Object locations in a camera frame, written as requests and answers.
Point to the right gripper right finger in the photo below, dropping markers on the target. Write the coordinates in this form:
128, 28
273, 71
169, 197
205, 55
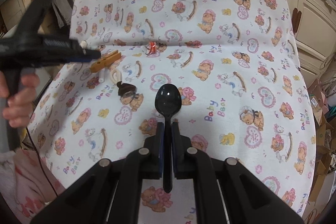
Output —
180, 144

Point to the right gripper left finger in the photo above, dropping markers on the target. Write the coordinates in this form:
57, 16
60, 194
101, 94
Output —
154, 162

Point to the black plastic spoon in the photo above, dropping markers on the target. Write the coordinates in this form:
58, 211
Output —
167, 103

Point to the small white plastic tube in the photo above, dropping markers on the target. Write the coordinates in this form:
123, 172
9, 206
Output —
101, 76

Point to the wooden clothespin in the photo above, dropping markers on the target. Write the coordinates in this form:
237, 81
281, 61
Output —
105, 62

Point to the cream thread spool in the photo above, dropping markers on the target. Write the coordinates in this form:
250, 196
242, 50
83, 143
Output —
83, 44

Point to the person left hand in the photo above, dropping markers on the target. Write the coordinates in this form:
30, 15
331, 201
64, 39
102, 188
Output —
20, 106

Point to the bear print cloth cover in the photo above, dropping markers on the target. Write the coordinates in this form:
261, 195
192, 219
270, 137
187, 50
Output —
234, 63

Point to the pink patterned pajama leg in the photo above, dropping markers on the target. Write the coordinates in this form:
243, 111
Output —
26, 184

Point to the cardboard boxes pile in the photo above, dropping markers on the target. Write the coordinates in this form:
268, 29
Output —
324, 137

